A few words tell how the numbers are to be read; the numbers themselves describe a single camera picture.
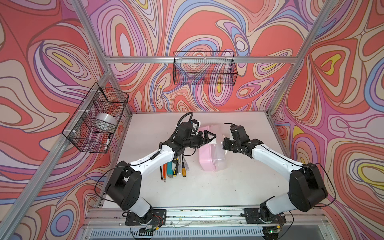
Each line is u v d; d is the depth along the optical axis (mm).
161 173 882
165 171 885
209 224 725
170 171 883
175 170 882
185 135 644
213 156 797
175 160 926
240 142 663
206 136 708
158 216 723
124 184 435
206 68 962
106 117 739
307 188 427
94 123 700
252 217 722
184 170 885
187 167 908
